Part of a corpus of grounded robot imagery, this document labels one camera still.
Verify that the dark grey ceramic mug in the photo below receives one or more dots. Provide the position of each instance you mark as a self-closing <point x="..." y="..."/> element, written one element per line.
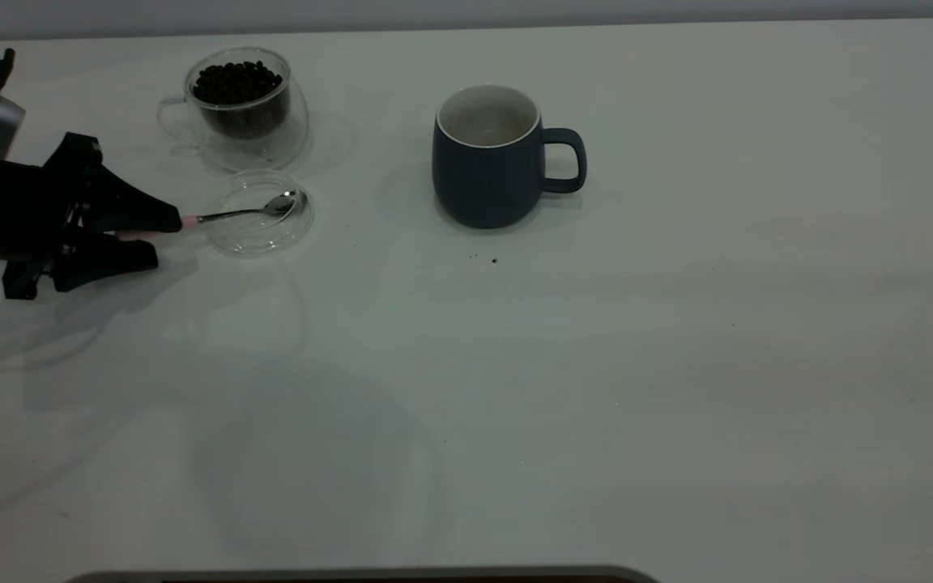
<point x="487" y="182"/>

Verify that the heap of coffee beans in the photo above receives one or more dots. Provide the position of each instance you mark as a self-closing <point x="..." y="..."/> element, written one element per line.
<point x="236" y="85"/>

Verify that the clear glass saucer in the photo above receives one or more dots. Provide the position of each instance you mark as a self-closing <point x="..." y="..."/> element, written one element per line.
<point x="260" y="236"/>

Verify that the clear double-wall glass cup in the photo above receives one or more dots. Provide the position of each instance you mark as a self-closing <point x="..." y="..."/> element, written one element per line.
<point x="288" y="134"/>

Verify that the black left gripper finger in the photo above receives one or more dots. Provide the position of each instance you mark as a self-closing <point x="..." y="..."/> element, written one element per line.
<point x="102" y="259"/>
<point x="126" y="206"/>

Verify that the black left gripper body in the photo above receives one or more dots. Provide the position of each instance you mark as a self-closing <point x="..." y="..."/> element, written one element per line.
<point x="5" y="210"/>

